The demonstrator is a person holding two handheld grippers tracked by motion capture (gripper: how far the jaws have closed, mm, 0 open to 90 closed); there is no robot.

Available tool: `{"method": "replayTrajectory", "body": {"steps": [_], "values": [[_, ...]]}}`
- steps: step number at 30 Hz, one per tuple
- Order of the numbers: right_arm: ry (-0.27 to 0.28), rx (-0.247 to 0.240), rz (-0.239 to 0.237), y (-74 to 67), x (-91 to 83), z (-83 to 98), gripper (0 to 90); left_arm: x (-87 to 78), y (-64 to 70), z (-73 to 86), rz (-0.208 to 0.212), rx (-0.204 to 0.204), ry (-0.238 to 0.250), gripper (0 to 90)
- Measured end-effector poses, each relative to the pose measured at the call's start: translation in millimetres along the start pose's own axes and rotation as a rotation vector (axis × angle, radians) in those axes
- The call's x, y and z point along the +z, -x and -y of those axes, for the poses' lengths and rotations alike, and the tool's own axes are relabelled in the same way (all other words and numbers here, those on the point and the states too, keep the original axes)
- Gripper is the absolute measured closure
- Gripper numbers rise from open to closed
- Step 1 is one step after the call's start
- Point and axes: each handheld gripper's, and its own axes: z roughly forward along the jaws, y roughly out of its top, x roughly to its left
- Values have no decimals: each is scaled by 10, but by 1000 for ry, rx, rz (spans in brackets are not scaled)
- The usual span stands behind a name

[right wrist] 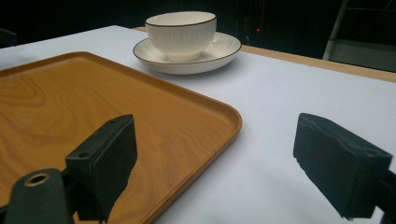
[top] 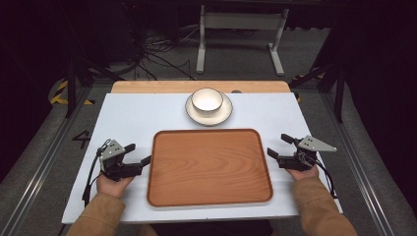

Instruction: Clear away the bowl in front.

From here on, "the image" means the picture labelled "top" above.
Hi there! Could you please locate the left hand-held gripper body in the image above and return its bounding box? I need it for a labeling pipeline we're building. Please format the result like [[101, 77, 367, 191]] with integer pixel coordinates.
[[98, 139, 133, 182]]

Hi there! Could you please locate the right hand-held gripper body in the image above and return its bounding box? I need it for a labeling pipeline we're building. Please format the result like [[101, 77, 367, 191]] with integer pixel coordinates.
[[277, 134, 338, 172]]

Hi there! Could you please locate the person's right hand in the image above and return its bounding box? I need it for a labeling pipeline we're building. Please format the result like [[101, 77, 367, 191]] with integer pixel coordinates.
[[286, 164, 320, 182]]

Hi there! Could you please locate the person's left hand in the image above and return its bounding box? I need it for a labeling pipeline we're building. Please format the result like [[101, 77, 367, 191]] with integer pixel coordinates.
[[95, 172, 136, 200]]

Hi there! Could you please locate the white board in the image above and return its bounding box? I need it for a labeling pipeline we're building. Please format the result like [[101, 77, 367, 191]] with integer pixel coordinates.
[[61, 91, 344, 225]]

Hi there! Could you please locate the black metal stand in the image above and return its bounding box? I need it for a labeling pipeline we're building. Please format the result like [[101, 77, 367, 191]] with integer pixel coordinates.
[[63, 53, 126, 120], [288, 61, 346, 125]]

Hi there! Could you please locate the brown wooden tray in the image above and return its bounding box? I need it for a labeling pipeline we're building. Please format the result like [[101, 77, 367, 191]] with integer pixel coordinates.
[[146, 128, 274, 208]]

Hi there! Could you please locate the light wooden table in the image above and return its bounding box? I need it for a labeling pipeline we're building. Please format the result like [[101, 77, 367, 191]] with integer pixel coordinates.
[[110, 80, 292, 94]]

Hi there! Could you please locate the white plate dark rim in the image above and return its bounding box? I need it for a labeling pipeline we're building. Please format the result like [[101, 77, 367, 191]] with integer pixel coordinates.
[[184, 90, 234, 128]]

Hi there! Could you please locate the white bowl dark rim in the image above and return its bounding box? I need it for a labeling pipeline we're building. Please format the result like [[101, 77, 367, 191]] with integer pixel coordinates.
[[191, 87, 225, 115]]

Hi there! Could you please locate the dark curtain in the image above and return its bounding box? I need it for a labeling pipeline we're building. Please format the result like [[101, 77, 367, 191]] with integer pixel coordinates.
[[323, 0, 417, 212], [0, 0, 109, 183]]

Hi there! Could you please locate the white metal stand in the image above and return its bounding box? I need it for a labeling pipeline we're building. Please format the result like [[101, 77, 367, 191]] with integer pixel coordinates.
[[195, 4, 290, 78]]

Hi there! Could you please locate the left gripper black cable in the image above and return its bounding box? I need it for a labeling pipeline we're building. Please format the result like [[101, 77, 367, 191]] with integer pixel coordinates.
[[81, 139, 113, 208]]

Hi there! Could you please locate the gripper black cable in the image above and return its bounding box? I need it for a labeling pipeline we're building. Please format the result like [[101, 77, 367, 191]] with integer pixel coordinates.
[[314, 157, 339, 201], [81, 139, 113, 208]]

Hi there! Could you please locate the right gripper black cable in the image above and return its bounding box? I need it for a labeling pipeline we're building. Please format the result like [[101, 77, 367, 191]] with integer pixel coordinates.
[[314, 157, 339, 201]]

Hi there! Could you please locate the aluminium floor rail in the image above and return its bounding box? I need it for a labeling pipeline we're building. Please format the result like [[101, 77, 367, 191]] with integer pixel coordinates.
[[319, 91, 396, 236], [0, 86, 94, 236]]

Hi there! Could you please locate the bundle of black floor cables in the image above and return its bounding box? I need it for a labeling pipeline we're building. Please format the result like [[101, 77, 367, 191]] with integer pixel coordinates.
[[129, 23, 200, 82]]

